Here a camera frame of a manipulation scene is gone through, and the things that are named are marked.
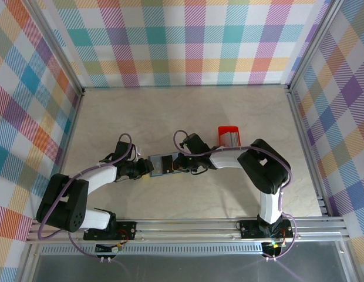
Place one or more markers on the blue card holder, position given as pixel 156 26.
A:
pixel 155 166

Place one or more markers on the dark credit card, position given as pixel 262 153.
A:
pixel 167 163

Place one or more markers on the red plastic bin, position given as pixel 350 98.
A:
pixel 227 130

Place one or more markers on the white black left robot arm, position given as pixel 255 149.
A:
pixel 64 202

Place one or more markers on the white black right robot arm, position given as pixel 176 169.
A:
pixel 264 167

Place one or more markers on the pale credit card stack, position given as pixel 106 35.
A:
pixel 230 139

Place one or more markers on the grey metal sheet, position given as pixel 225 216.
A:
pixel 185 270

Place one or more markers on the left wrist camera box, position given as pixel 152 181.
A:
pixel 137 151

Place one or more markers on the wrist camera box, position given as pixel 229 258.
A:
pixel 137 151
pixel 184 144

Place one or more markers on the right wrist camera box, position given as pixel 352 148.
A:
pixel 184 144

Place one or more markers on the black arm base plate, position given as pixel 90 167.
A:
pixel 127 229
pixel 249 229

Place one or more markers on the long aluminium frame rail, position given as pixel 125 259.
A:
pixel 185 232

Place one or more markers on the aluminium side rail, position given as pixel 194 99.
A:
pixel 307 147
pixel 67 147

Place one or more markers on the aluminium frame post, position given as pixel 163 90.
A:
pixel 57 44
pixel 314 44

